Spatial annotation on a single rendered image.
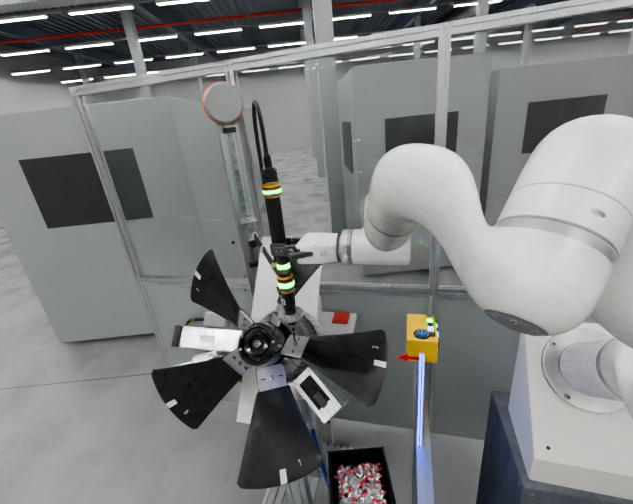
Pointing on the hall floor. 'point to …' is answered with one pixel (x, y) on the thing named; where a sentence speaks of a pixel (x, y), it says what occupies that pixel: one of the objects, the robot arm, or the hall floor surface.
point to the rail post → (414, 460)
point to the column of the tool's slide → (239, 197)
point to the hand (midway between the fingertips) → (281, 246)
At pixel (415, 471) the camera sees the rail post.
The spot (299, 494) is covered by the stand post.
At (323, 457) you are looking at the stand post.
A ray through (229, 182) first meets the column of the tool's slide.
